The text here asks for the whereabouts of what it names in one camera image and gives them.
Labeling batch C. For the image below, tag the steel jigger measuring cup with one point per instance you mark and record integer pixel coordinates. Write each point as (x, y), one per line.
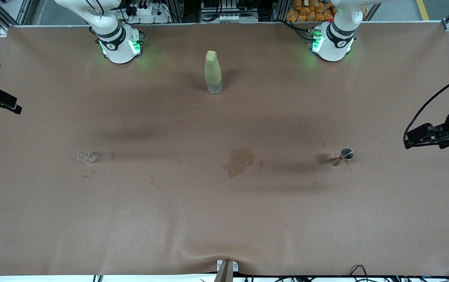
(346, 154)

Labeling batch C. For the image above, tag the clear glass beaker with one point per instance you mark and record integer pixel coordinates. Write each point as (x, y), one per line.
(86, 156)

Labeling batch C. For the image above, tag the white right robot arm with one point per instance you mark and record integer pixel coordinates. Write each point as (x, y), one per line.
(111, 35)

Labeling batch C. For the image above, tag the white power strip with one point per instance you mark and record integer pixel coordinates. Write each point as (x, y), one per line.
(148, 9)

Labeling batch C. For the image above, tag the orange packet pile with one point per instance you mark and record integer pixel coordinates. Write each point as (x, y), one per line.
(306, 9)

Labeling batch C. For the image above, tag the yellow-green water bottle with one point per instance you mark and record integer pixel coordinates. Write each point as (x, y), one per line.
(213, 72)

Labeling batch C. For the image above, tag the brown table mat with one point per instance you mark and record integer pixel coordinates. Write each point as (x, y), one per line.
(224, 219)

